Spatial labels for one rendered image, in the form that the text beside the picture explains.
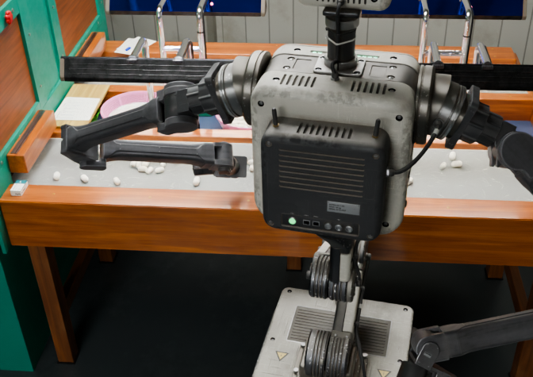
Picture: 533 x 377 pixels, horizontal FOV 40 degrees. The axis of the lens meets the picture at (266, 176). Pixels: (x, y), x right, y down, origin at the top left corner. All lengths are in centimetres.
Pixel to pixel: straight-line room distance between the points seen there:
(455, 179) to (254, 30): 212
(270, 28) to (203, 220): 215
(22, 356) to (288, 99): 176
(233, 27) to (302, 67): 281
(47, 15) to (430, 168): 149
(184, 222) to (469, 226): 88
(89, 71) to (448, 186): 122
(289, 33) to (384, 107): 286
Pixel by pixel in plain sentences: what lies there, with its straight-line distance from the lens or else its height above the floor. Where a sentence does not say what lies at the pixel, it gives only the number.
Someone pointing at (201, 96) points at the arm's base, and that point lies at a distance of 163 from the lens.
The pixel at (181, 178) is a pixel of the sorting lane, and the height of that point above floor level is 74.
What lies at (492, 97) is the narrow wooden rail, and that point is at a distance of 297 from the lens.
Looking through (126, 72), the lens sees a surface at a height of 107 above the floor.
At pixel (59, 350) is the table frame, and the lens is 292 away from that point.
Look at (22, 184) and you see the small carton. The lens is 250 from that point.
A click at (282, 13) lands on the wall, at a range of 424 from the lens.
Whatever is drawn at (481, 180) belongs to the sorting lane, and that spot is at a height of 74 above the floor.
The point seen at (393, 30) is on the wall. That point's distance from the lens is 417.
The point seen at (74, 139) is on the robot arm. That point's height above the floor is 118.
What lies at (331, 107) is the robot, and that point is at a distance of 146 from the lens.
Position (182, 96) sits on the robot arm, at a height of 135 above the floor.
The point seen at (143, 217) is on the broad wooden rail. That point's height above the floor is 72.
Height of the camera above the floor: 214
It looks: 35 degrees down
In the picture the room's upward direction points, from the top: 2 degrees counter-clockwise
